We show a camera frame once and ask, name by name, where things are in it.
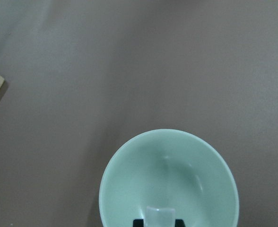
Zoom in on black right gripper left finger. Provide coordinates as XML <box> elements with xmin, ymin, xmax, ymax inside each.
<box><xmin>132</xmin><ymin>219</ymin><xmax>144</xmax><ymax>227</ymax></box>

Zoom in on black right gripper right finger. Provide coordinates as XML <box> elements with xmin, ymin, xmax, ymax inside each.
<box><xmin>175</xmin><ymin>219</ymin><xmax>186</xmax><ymax>227</ymax></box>

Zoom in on white ceramic spoon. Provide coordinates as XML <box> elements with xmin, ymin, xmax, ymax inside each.
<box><xmin>143</xmin><ymin>206</ymin><xmax>175</xmax><ymax>227</ymax></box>

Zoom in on green ceramic bowl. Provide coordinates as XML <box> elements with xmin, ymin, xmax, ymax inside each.
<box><xmin>98</xmin><ymin>129</ymin><xmax>239</xmax><ymax>227</ymax></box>

